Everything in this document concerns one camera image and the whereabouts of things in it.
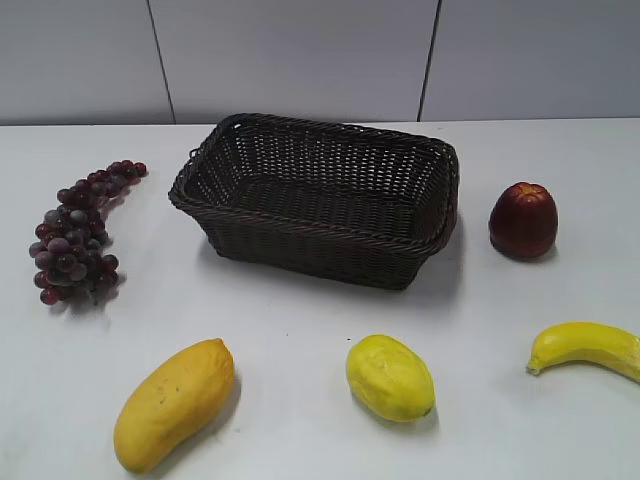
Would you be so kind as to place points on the yellow lemon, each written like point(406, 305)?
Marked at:
point(390, 379)

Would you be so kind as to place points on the red apple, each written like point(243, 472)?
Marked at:
point(524, 221)

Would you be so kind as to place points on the purple grape bunch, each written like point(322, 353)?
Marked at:
point(69, 251)

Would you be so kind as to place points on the dark woven wicker basket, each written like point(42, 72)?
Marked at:
point(355, 204)

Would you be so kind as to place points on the yellow banana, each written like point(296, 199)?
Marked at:
point(603, 345)

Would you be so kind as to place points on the yellow mango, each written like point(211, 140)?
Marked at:
point(176, 401)

